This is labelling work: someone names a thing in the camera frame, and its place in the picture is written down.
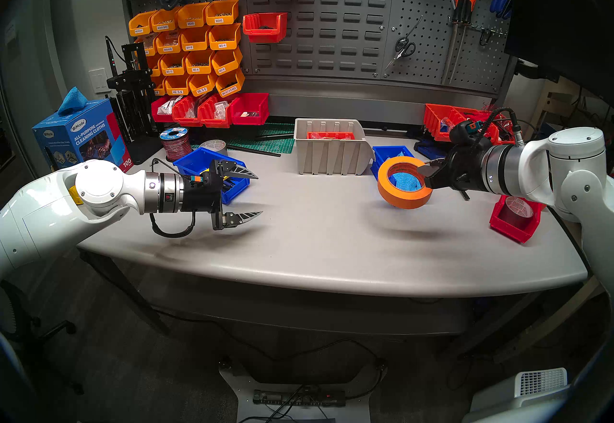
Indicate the large grey pegboard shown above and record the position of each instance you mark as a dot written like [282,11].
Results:
[431,57]

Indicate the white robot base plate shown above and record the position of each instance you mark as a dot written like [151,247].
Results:
[240,388]

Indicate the white wall switch plate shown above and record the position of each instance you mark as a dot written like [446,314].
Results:
[98,81]

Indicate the black office chair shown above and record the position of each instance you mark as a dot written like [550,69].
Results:
[53,328]

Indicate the blue microfibre cloth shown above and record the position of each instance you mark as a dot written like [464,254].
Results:
[405,182]

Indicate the black metal stand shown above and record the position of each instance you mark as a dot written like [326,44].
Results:
[134,105]

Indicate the grey louvred wall panel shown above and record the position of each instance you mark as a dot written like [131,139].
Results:
[336,19]

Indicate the green cutting mat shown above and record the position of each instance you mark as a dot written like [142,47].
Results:
[268,144]

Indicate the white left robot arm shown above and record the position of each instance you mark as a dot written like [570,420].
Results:
[48,216]

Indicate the red parts bin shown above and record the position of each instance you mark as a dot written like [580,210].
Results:
[249,109]
[163,110]
[186,111]
[213,113]

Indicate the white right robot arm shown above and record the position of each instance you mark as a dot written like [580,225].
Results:
[571,163]

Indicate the black power strip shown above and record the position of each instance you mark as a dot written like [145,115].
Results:
[283,398]

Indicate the large beige storage bin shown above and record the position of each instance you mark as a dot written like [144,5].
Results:
[331,158]

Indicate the red plastic bin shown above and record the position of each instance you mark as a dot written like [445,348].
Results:
[508,230]

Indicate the clear packing tape roll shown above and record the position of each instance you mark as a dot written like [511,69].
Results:
[520,208]

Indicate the black monitor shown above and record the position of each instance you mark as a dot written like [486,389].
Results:
[566,10]

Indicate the blue cloth in dispenser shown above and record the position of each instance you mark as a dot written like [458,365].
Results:
[72,100]

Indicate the orange-red hanging bin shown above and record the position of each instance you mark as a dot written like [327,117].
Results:
[265,26]

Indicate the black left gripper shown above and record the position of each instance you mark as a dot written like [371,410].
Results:
[199,192]

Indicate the yellow labelled parts bin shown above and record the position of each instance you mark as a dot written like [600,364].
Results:
[149,46]
[230,83]
[177,86]
[172,65]
[164,22]
[202,85]
[227,61]
[199,62]
[160,86]
[221,13]
[194,39]
[168,42]
[192,17]
[224,37]
[140,25]
[156,66]

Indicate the blue cleaning cloths box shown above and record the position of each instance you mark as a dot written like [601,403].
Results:
[86,137]

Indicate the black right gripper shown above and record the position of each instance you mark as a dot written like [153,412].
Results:
[463,163]

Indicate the grey duct tape roll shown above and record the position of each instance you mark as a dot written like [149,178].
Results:
[213,145]

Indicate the orange masking tape roll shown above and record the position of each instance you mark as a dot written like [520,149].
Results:
[403,199]

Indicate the black metal rod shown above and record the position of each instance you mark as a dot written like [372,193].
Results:
[254,150]
[464,195]

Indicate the blue plastic storage bin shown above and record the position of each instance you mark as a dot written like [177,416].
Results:
[192,163]
[383,153]

